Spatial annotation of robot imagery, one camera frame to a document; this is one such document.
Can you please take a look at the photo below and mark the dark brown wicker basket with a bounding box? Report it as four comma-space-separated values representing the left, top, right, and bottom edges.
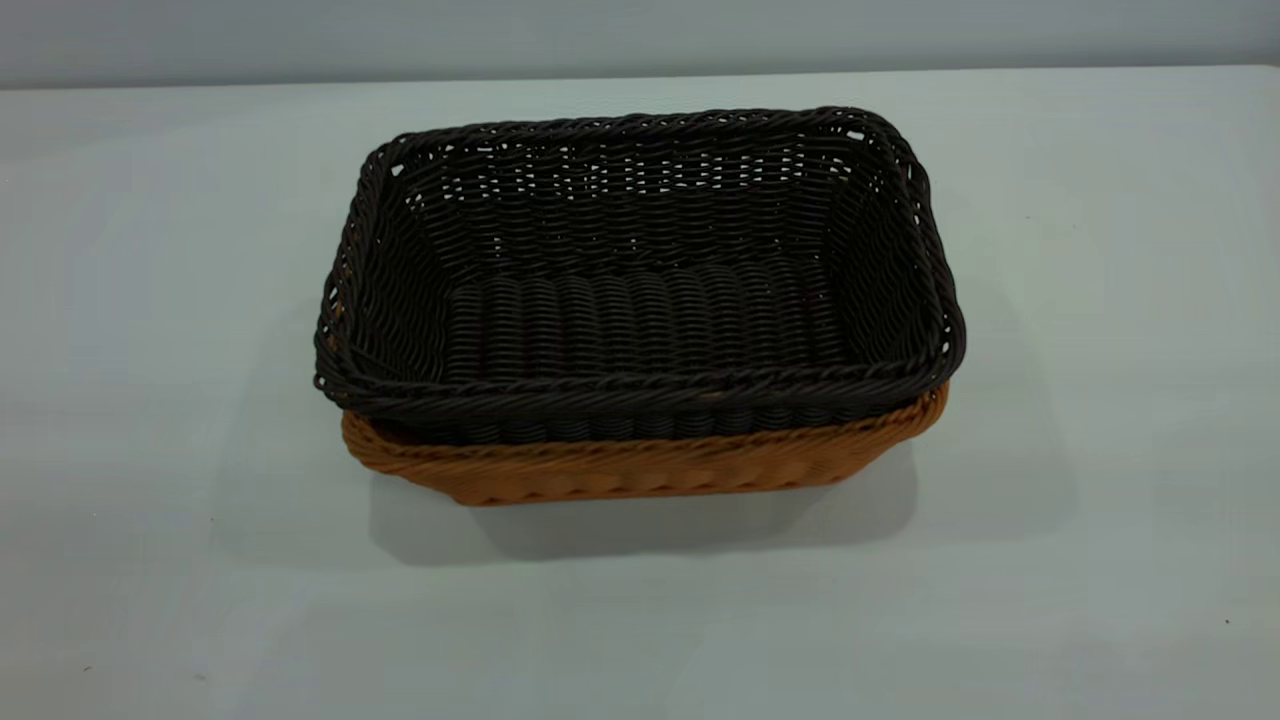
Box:
313, 106, 967, 446

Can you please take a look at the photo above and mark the light brown wicker basket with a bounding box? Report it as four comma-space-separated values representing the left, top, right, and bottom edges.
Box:
340, 383, 949, 507

